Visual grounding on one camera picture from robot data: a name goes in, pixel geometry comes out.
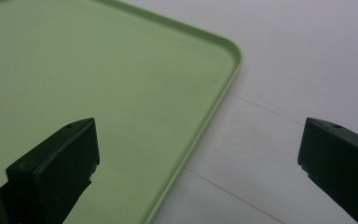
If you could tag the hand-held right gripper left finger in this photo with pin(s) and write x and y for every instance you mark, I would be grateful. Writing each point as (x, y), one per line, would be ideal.
(56, 165)

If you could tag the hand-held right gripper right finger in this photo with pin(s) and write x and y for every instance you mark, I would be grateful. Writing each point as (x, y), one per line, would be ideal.
(345, 161)

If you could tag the green plastic tray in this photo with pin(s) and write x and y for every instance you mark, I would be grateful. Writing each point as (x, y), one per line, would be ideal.
(105, 77)

